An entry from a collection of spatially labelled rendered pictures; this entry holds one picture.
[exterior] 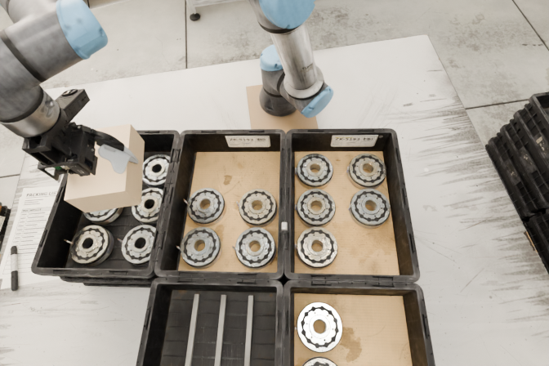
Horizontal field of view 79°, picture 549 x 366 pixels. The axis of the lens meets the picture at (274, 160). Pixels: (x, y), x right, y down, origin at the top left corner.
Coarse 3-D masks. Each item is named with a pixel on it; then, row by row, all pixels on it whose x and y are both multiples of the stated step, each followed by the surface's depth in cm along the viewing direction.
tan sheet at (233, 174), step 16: (208, 160) 102; (224, 160) 101; (240, 160) 101; (256, 160) 101; (272, 160) 100; (208, 176) 99; (224, 176) 99; (240, 176) 98; (256, 176) 98; (272, 176) 98; (192, 192) 97; (224, 192) 96; (240, 192) 96; (272, 192) 96; (256, 208) 94; (192, 224) 92; (224, 224) 92; (240, 224) 92; (272, 224) 91; (224, 240) 90; (224, 256) 88; (272, 272) 85
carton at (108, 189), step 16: (112, 128) 73; (128, 128) 73; (128, 144) 71; (144, 144) 79; (80, 176) 68; (96, 176) 67; (112, 176) 67; (128, 176) 68; (80, 192) 66; (96, 192) 66; (112, 192) 66; (128, 192) 67; (80, 208) 70; (96, 208) 71; (112, 208) 72
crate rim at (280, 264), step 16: (176, 160) 91; (176, 176) 88; (160, 240) 81; (160, 256) 79; (160, 272) 77; (176, 272) 77; (192, 272) 77; (208, 272) 76; (224, 272) 76; (240, 272) 76; (256, 272) 76
